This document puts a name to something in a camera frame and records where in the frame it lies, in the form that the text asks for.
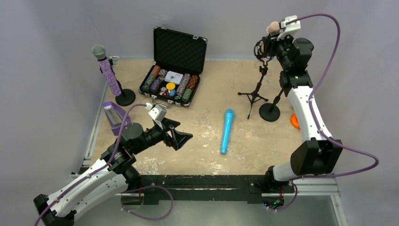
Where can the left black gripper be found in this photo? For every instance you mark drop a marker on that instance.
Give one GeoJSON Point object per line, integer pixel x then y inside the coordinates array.
{"type": "Point", "coordinates": [170, 137]}

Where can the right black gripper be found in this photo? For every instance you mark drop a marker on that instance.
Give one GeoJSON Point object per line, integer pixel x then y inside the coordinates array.
{"type": "Point", "coordinates": [269, 45]}

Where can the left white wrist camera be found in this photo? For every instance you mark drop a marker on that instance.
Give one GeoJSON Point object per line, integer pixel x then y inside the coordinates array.
{"type": "Point", "coordinates": [157, 113]}

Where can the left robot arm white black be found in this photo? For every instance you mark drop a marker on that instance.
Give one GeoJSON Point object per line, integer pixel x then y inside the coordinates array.
{"type": "Point", "coordinates": [112, 173]}

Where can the black round-base clip stand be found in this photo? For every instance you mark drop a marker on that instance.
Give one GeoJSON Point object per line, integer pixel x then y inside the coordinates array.
{"type": "Point", "coordinates": [126, 98]}

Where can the black poker chip case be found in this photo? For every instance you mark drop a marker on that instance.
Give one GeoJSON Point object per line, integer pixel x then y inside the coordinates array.
{"type": "Point", "coordinates": [177, 52]}

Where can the orange toy piece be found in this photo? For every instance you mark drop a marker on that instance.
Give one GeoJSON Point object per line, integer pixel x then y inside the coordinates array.
{"type": "Point", "coordinates": [294, 122]}

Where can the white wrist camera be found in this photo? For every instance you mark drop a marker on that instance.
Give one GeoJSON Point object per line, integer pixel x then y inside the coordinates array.
{"type": "Point", "coordinates": [157, 113]}
{"type": "Point", "coordinates": [289, 26]}

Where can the blue microphone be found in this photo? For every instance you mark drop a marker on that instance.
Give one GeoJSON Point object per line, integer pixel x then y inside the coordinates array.
{"type": "Point", "coordinates": [228, 118]}

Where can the pink microphone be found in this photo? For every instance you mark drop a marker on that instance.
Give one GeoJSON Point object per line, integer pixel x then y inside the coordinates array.
{"type": "Point", "coordinates": [273, 27]}

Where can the black tripod shock-mount stand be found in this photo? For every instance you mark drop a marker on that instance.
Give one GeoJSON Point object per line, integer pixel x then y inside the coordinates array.
{"type": "Point", "coordinates": [254, 96]}

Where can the white card deck box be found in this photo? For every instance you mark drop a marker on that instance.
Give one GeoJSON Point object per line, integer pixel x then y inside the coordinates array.
{"type": "Point", "coordinates": [173, 77]}

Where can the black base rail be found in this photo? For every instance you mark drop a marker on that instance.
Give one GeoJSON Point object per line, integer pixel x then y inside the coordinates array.
{"type": "Point", "coordinates": [253, 189]}

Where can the purple glitter microphone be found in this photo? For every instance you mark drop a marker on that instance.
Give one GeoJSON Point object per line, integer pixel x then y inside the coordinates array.
{"type": "Point", "coordinates": [106, 69]}

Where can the purple metronome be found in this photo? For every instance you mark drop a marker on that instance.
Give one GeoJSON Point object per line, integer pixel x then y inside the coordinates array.
{"type": "Point", "coordinates": [115, 115]}

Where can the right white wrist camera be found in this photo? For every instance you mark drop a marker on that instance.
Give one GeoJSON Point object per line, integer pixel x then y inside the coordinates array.
{"type": "Point", "coordinates": [289, 26]}

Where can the yellow dealer chip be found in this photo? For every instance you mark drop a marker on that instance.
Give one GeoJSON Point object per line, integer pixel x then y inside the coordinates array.
{"type": "Point", "coordinates": [170, 86]}

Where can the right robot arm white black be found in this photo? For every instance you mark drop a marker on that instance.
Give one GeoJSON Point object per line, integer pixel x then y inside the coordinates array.
{"type": "Point", "coordinates": [319, 152]}

